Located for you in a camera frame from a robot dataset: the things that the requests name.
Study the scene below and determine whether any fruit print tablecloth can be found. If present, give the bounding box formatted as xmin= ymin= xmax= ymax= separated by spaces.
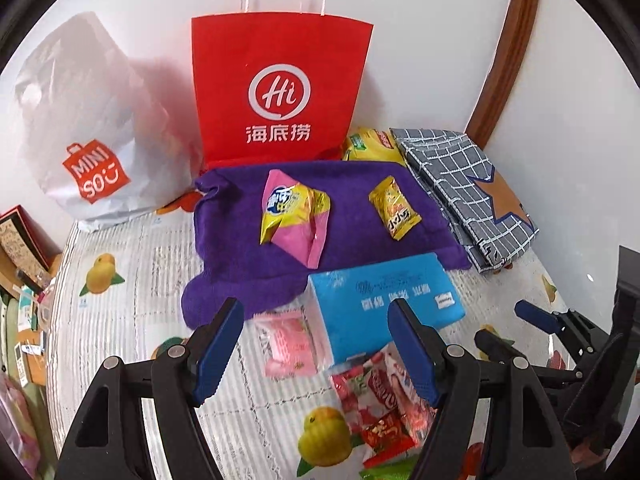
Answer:
xmin=45 ymin=187 xmax=640 ymax=480

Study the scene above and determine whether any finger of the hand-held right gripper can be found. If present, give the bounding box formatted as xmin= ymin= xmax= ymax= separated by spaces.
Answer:
xmin=515 ymin=299 xmax=608 ymax=357
xmin=474 ymin=328 xmax=583 ymax=378

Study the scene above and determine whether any white plastic bag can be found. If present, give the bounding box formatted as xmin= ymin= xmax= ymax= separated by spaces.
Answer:
xmin=14 ymin=11 xmax=203 ymax=233

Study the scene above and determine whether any wooden door frame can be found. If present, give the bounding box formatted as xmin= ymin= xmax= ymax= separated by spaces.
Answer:
xmin=467 ymin=0 xmax=543 ymax=151

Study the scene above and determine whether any patterned box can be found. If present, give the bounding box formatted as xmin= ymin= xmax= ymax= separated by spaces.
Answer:
xmin=0 ymin=205 xmax=63 ymax=273

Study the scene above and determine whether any small yellow snack packet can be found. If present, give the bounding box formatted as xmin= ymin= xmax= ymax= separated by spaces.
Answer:
xmin=368 ymin=176 xmax=422 ymax=241

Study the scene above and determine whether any small red snack packet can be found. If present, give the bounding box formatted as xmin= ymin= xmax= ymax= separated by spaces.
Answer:
xmin=360 ymin=411 xmax=418 ymax=456

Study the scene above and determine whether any purple plastic bag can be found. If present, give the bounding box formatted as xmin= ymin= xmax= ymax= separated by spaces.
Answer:
xmin=0 ymin=375 xmax=41 ymax=478

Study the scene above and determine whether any long red snack packet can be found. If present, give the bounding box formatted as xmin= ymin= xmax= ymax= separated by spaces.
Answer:
xmin=327 ymin=342 xmax=438 ymax=448

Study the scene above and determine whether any red paper bag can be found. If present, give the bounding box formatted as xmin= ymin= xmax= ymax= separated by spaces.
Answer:
xmin=191 ymin=0 xmax=375 ymax=170

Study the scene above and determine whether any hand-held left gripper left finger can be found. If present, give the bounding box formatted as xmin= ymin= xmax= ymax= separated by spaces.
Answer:
xmin=54 ymin=297 xmax=246 ymax=480

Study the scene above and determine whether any yellow pink snack packet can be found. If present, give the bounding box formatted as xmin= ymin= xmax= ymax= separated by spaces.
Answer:
xmin=258 ymin=169 xmax=332 ymax=269

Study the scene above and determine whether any blue tissue pack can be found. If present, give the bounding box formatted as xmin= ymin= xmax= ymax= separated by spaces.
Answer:
xmin=306 ymin=253 xmax=467 ymax=367

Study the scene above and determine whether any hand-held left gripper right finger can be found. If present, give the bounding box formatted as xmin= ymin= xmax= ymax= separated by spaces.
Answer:
xmin=387 ymin=299 xmax=571 ymax=480

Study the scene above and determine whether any purple towel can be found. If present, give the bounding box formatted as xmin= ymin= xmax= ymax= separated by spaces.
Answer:
xmin=181 ymin=160 xmax=473 ymax=331

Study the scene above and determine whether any grey checked folded cloth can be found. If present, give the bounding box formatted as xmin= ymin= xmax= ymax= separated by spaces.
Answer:
xmin=389 ymin=127 xmax=541 ymax=276

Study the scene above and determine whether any large yellow green snack bag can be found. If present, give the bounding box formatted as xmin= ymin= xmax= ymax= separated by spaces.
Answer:
xmin=341 ymin=127 xmax=408 ymax=163

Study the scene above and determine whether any green snack packet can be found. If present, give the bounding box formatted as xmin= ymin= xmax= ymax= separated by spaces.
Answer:
xmin=361 ymin=452 xmax=426 ymax=480

